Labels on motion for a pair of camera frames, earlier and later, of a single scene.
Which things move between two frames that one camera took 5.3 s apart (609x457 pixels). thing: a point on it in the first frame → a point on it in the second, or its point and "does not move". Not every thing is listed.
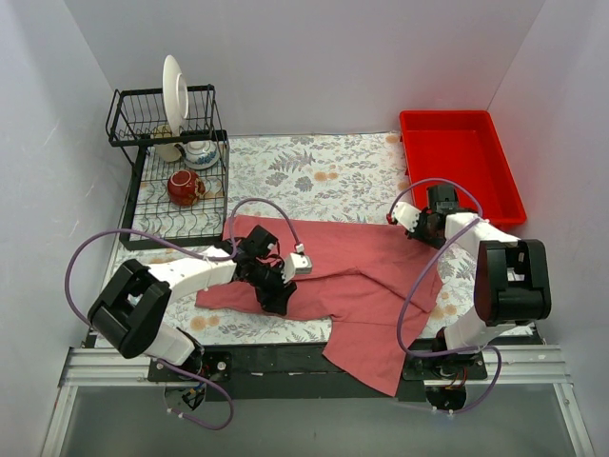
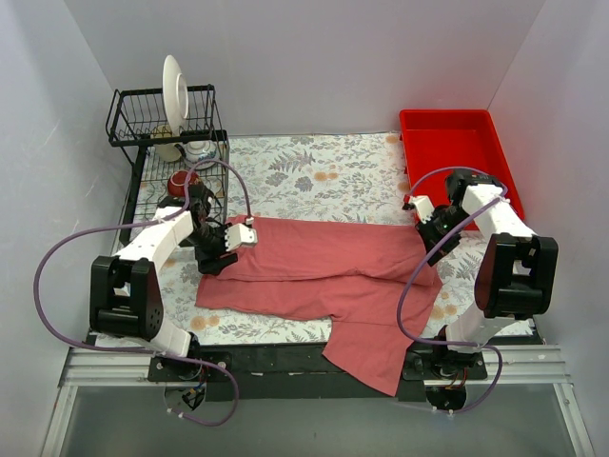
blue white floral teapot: x=199 y=154 does not move
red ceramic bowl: x=185 y=188 does not move
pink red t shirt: x=374 y=289 does not move
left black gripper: x=272 y=293 → x=212 y=258
